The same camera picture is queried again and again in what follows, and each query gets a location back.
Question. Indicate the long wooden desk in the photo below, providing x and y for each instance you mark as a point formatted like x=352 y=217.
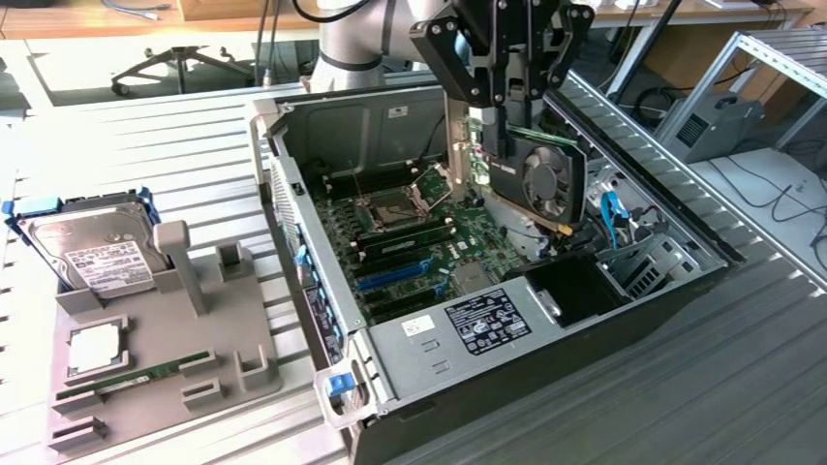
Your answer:
x=743 y=12

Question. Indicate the green RAM stick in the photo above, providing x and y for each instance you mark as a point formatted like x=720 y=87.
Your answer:
x=141 y=375

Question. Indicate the silver chipset heatsink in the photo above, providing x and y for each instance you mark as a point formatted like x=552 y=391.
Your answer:
x=471 y=278

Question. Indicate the thin metal locking lever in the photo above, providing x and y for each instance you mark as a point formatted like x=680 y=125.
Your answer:
x=357 y=181

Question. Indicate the aluminium frame shelf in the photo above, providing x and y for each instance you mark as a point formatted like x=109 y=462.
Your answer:
x=784 y=53

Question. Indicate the black expansion slot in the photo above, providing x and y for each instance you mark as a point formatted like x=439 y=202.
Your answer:
x=407 y=300

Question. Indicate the grey power supply unit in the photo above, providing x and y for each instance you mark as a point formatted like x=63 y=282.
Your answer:
x=420 y=363

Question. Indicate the black office chair base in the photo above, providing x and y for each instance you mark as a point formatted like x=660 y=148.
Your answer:
x=184 y=53

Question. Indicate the brown cardboard box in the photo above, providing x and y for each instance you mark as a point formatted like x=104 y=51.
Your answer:
x=225 y=9

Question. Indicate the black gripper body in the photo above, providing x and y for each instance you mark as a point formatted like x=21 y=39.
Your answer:
x=510 y=19

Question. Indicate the grey parts rack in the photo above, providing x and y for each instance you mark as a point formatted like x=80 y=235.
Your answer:
x=161 y=329

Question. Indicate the CPU socket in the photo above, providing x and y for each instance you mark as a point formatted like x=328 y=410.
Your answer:
x=391 y=213

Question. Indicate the black installed RAM stick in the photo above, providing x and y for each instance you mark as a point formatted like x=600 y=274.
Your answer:
x=403 y=242

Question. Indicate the blue expansion slot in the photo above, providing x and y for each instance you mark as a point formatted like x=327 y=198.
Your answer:
x=393 y=276

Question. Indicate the metal socket cover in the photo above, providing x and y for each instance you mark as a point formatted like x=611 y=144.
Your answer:
x=429 y=186

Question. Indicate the silver hard disk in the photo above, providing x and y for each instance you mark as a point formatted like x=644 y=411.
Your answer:
x=96 y=257

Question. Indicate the green motherboard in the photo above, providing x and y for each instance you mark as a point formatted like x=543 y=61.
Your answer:
x=471 y=252

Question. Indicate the wooden desk with box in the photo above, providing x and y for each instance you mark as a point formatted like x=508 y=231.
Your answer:
x=64 y=21

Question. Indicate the silver disk bay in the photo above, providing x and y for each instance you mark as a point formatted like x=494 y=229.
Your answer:
x=646 y=276

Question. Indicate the blue disk caddy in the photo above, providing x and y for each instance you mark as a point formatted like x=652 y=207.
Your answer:
x=39 y=208

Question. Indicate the open black PC case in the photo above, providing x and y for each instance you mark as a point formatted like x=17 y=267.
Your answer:
x=550 y=397

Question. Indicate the blue case latch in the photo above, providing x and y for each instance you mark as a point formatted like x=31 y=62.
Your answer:
x=337 y=386

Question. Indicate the black graphics card with fan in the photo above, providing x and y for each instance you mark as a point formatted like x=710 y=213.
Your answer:
x=550 y=184

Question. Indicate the silver CPU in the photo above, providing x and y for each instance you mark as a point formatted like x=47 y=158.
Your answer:
x=93 y=346

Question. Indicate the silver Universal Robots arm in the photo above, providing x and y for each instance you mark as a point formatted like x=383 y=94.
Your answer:
x=348 y=48

